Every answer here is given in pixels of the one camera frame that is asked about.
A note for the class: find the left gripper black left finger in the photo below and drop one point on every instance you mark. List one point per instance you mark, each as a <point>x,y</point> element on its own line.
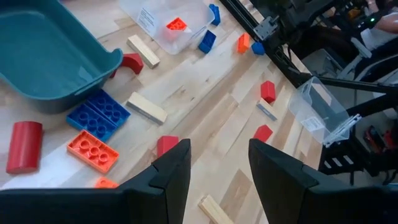
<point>149,199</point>

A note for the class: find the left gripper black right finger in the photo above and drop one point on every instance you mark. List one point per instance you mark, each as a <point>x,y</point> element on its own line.
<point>295,196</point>

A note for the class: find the red rectangular block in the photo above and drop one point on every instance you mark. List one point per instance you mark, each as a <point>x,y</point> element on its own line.
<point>166,144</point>

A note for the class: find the plain wooden block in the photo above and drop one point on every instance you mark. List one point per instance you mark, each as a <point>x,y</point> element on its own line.
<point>214,210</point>
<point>146,108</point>
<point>143,50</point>

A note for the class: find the red wedge block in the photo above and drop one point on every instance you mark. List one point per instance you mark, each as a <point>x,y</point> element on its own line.
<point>263,133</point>

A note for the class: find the large orange toy brick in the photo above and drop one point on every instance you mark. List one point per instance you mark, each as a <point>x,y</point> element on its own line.
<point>92,151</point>

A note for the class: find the wooden block with blue print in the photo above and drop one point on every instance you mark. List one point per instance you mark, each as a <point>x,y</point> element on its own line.
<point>266,109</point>

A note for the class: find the small red block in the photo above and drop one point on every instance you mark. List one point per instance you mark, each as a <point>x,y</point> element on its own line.
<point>268,91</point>

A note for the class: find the red half-cylinder block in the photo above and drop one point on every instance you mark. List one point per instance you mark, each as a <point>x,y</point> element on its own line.
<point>24,147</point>

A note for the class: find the red arch block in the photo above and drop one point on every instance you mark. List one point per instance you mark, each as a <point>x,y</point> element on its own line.
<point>133,61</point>

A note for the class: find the small blue block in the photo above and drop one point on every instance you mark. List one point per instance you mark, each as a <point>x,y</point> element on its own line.
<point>258,48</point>

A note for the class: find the red and black tools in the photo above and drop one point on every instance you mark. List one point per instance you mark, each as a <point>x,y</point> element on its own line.
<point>376,140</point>

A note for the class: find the teal plastic bin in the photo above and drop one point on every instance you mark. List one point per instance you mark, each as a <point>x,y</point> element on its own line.
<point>46,53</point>

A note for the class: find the person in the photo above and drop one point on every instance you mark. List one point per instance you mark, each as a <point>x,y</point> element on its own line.
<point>387,25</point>

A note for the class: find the black table frame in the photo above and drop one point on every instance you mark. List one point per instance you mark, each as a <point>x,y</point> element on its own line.
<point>286,65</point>

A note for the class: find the grey metal bracket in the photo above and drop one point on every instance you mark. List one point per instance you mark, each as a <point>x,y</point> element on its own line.
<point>264,28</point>

